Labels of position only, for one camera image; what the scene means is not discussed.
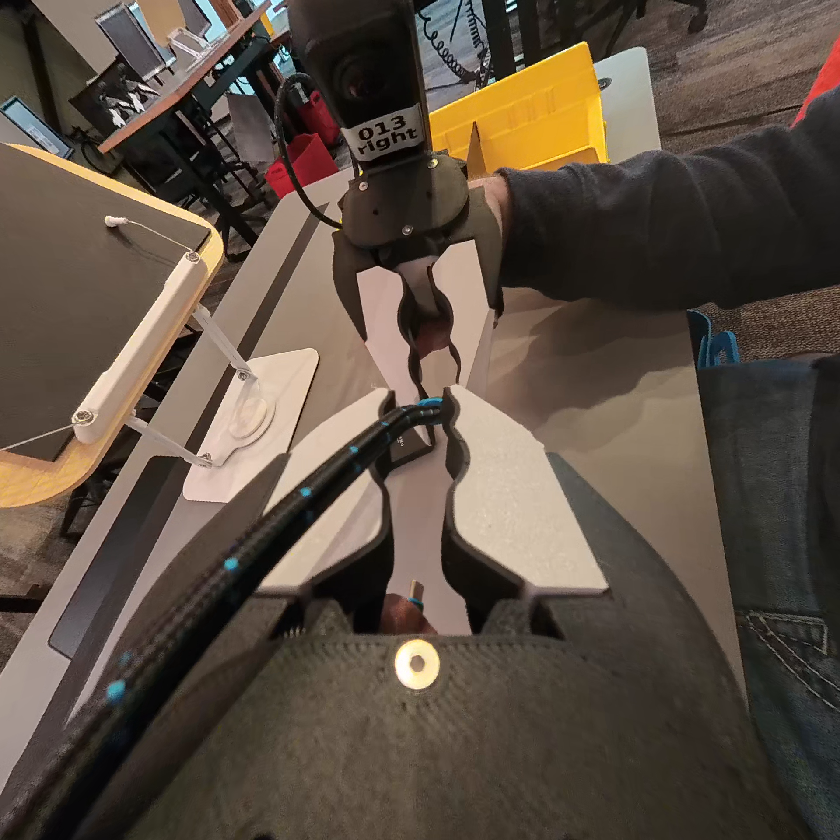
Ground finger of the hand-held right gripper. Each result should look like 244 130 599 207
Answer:
356 264 423 397
429 238 496 388

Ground yellow plastic bin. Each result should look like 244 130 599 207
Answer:
428 42 610 182

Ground wooden book stand white base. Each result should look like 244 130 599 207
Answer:
0 143 320 509

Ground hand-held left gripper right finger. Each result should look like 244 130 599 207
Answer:
441 385 611 634

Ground black USB hub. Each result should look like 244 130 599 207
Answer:
386 425 435 472

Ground wood-top background desk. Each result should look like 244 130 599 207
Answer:
99 0 290 154

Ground person's right forearm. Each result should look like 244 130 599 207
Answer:
495 85 840 313

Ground blue strap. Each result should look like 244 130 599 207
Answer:
689 312 743 369

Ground braided HDMI cable green plugs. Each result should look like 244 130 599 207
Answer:
274 73 344 230
0 395 455 840

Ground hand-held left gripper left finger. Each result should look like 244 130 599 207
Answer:
256 388 398 633

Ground red plastic container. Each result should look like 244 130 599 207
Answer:
299 92 343 149

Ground red floor bin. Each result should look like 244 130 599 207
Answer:
265 134 339 198

